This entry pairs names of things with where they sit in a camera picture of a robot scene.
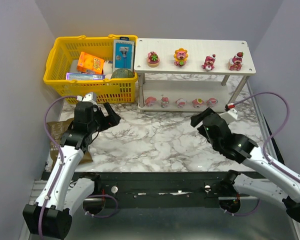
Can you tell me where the pink bear yellow-hat toy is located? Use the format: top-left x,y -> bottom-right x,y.
192,98 -> 205,108

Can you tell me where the pink bear shell toy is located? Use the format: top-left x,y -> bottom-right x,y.
175,98 -> 187,108

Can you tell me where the pink bear flower-wreath toy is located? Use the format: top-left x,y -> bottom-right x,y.
160,96 -> 169,108

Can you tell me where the pink bear white-hat toy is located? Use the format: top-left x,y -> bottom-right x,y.
201,54 -> 216,72

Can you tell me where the pink bear sunflower toy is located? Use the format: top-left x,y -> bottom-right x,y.
173,48 -> 189,67

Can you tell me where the pink bear cake toy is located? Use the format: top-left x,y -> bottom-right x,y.
146,51 -> 160,68

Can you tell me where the pink bear strawberry toy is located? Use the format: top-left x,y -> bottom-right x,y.
228,51 -> 244,71

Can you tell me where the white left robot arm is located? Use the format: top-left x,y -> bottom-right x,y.
22,100 -> 121,240

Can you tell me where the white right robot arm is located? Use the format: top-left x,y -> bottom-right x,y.
190,107 -> 300,223

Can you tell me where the white two-tier shelf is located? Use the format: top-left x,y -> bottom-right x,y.
134,38 -> 256,113

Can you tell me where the green melon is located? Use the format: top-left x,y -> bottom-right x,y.
111,68 -> 135,79

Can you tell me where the white item in basket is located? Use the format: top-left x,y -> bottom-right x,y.
102,60 -> 113,75

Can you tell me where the brown paper bag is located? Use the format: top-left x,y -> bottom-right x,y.
47,117 -> 93,168

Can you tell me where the orange snack box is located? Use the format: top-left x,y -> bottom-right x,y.
76,51 -> 105,75

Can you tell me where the purple flat box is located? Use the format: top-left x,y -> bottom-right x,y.
65,72 -> 106,81

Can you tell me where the blue razor package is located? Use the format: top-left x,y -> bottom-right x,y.
112,39 -> 135,72

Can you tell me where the yellow plastic basket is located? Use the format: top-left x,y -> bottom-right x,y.
43,34 -> 138,104

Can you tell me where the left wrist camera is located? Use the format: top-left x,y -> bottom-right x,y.
76,92 -> 98,112

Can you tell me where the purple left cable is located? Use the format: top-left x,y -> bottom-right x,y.
37,95 -> 82,240

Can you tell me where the purple cable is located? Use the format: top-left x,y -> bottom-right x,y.
229,91 -> 300,191
37,95 -> 82,240

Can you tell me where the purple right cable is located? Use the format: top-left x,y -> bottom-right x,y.
229,91 -> 300,191

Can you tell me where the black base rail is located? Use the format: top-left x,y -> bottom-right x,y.
64,171 -> 268,210

